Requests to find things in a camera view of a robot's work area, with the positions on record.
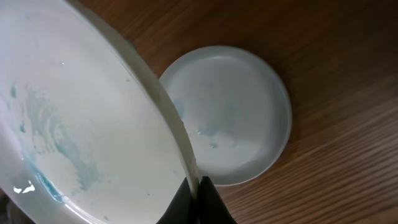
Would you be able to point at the white plate with streak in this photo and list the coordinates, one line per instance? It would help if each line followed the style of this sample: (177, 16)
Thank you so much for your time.
(235, 109)

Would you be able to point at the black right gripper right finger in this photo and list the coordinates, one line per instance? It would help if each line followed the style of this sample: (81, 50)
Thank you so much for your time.
(211, 209)

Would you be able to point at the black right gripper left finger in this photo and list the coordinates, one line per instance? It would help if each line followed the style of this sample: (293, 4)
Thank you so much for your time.
(181, 209)

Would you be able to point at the white plate with blue splat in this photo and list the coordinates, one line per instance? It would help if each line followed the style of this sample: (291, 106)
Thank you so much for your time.
(88, 133)

